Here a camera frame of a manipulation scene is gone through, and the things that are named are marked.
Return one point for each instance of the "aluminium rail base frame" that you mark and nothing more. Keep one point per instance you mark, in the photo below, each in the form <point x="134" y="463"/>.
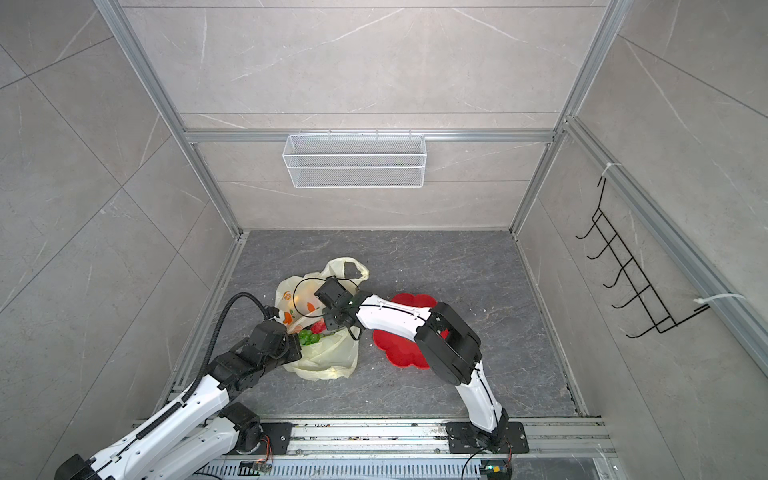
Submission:
<point x="418" y="449"/>

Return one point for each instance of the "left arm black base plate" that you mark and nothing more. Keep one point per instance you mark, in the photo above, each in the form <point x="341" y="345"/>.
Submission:
<point x="272" y="438"/>

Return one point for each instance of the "red flower-shaped plastic bowl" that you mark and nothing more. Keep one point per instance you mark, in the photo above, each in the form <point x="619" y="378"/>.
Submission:
<point x="401" y="352"/>

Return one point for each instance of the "cream plastic bag orange print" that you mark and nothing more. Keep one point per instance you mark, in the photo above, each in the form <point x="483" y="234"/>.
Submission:
<point x="336" y="354"/>

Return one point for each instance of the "green fake vegetable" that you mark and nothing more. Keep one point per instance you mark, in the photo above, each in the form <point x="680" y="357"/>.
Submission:
<point x="308" y="337"/>

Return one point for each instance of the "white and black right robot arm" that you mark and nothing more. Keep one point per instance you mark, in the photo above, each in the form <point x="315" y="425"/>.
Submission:
<point x="450" y="347"/>

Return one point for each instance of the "white zip tie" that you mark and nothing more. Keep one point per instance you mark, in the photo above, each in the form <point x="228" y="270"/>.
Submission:
<point x="708" y="299"/>

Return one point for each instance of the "red fake fruit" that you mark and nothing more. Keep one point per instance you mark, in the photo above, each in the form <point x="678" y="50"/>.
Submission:
<point x="318" y="327"/>

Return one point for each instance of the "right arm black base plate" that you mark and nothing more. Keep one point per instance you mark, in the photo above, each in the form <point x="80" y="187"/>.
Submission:
<point x="464" y="437"/>

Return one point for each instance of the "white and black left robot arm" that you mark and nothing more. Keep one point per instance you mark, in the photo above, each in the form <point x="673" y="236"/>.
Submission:
<point x="202" y="423"/>

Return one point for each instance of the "black wire hook rack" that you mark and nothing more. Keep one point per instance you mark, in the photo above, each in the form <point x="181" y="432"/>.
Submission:
<point x="630" y="272"/>

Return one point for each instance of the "white wire mesh basket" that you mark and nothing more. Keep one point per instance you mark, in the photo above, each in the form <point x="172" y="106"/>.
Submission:
<point x="355" y="160"/>

